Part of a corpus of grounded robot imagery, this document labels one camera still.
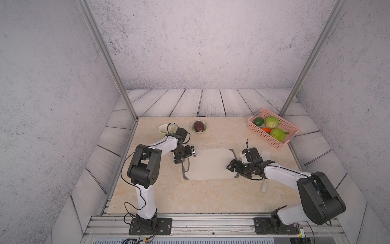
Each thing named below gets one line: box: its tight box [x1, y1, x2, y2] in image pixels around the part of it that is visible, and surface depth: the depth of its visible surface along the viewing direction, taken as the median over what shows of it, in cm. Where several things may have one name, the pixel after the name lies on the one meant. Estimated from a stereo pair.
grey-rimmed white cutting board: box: [182, 148, 240, 180], surface depth 95 cm
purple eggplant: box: [193, 120, 205, 133], surface depth 110 cm
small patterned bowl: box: [190, 119, 208, 134], surface depth 111 cm
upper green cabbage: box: [264, 115, 280, 130], surface depth 111 cm
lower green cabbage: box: [269, 128, 290, 142], surface depth 101 cm
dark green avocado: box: [253, 116, 265, 127], surface depth 116 cm
